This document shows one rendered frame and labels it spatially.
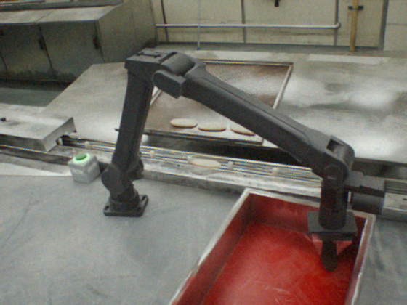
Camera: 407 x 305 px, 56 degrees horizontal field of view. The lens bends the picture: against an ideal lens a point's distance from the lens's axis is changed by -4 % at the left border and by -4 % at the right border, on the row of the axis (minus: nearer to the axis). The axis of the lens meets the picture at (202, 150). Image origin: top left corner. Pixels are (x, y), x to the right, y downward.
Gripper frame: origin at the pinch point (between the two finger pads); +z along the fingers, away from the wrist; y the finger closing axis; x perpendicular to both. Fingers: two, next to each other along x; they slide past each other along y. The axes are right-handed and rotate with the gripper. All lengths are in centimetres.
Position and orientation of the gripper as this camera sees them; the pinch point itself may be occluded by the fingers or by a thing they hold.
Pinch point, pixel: (328, 250)
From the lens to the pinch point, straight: 96.4
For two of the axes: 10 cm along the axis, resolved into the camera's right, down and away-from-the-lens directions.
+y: 9.8, -0.2, -1.8
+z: 1.1, 8.4, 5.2
